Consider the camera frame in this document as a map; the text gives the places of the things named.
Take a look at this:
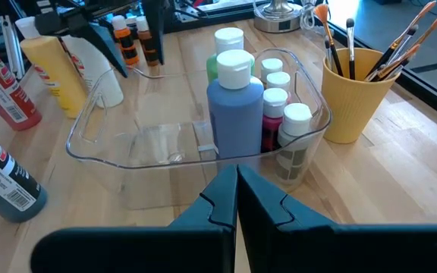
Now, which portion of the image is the yellow ribbed cup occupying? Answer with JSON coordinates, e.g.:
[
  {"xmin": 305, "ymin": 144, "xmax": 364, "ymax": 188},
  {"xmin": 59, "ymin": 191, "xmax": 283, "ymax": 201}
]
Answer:
[{"xmin": 320, "ymin": 47, "xmax": 401, "ymax": 145}]

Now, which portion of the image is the large yellow paint bottle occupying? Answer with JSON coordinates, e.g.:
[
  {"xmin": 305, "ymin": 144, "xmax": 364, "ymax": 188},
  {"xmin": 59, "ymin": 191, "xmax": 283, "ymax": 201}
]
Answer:
[{"xmin": 14, "ymin": 16, "xmax": 89, "ymax": 119}]

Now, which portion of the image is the small orange paint bottle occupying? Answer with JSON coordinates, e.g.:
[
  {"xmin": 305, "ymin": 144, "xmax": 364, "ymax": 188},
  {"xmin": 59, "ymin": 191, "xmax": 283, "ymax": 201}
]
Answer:
[{"xmin": 111, "ymin": 14, "xmax": 140, "ymax": 66}]

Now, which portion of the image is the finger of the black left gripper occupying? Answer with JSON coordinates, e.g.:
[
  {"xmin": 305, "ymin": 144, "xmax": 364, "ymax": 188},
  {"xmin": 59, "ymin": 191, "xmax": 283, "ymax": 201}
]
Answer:
[
  {"xmin": 83, "ymin": 21, "xmax": 130, "ymax": 79},
  {"xmin": 141, "ymin": 0, "xmax": 167, "ymax": 66}
]

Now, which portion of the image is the small light purple paint bottle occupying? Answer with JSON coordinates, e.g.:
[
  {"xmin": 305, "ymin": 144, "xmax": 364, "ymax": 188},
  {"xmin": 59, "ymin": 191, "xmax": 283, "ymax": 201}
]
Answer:
[{"xmin": 275, "ymin": 102, "xmax": 313, "ymax": 183}]

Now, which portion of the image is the large white paint bottle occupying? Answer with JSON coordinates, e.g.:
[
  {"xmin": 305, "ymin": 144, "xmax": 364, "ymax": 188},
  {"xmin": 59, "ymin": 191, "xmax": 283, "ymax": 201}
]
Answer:
[{"xmin": 61, "ymin": 33, "xmax": 124, "ymax": 109}]

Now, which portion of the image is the clear plastic bin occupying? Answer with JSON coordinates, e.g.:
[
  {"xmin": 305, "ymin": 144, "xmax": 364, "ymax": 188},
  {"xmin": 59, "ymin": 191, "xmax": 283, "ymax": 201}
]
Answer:
[{"xmin": 65, "ymin": 47, "xmax": 333, "ymax": 212}]

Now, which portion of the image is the large dark teal paint bottle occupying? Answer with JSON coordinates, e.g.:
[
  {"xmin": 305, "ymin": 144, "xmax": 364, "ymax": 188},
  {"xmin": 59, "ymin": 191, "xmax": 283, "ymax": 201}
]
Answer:
[{"xmin": 0, "ymin": 124, "xmax": 49, "ymax": 224}]

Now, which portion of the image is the small black paintbrush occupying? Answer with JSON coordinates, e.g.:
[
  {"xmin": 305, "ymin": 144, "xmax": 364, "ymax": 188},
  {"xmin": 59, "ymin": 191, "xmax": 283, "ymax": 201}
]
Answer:
[{"xmin": 323, "ymin": 39, "xmax": 334, "ymax": 71}]

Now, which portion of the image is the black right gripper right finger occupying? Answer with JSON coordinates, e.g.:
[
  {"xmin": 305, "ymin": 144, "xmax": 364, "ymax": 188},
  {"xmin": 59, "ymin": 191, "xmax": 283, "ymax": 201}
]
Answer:
[{"xmin": 237, "ymin": 165, "xmax": 437, "ymax": 273}]

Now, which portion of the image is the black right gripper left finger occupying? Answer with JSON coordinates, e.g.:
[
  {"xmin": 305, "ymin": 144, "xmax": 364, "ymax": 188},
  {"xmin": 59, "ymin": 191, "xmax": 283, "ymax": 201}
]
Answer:
[{"xmin": 30, "ymin": 165, "xmax": 238, "ymax": 273}]

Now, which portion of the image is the white lamp cord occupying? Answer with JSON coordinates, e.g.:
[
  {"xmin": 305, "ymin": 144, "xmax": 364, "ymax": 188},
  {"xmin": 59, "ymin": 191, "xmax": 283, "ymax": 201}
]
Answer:
[{"xmin": 300, "ymin": 0, "xmax": 319, "ymax": 32}]

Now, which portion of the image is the large blue paint bottle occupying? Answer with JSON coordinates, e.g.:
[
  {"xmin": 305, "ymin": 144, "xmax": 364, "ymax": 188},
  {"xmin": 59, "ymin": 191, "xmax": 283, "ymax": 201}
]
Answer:
[{"xmin": 206, "ymin": 49, "xmax": 265, "ymax": 160}]

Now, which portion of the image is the small rust brown paint bottle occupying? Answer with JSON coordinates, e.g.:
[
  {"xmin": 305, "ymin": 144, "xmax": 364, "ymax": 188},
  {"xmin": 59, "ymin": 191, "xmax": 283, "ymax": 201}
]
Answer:
[{"xmin": 134, "ymin": 15, "xmax": 155, "ymax": 67}]

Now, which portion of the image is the large green paint bottle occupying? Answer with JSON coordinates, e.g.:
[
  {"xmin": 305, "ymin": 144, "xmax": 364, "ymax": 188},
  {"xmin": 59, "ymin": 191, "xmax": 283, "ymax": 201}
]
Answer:
[{"xmin": 206, "ymin": 27, "xmax": 256, "ymax": 84}]

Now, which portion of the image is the dark bristle black paintbrush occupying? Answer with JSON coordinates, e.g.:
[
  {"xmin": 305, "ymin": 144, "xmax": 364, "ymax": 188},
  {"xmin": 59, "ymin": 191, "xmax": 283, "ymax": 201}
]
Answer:
[{"xmin": 345, "ymin": 17, "xmax": 357, "ymax": 80}]

